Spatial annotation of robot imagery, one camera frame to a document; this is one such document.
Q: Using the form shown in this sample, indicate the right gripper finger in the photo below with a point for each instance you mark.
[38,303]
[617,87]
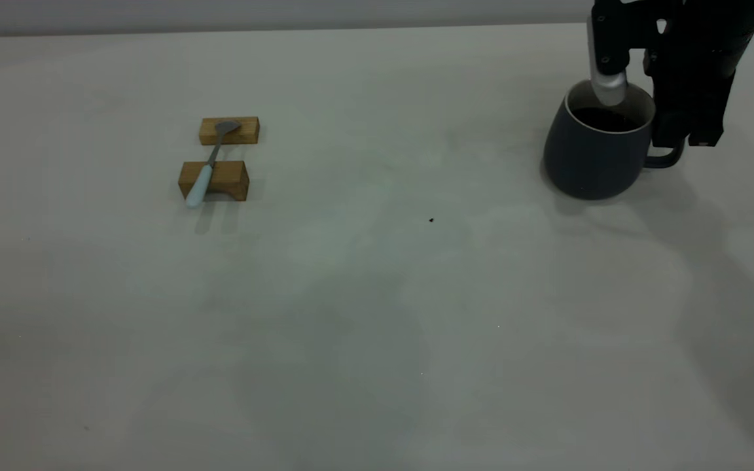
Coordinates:
[688,104]
[609,46]

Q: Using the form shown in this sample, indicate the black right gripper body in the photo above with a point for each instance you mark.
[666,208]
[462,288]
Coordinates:
[704,26]

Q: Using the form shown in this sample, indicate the dark grey ceramic cup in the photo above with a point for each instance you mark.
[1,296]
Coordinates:
[586,157]

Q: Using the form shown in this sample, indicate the flat rectangular wooden block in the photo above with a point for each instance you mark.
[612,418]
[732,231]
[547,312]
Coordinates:
[246,132]

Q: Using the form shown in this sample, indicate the arched wooden block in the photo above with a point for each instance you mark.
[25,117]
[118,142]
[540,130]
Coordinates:
[230,176]

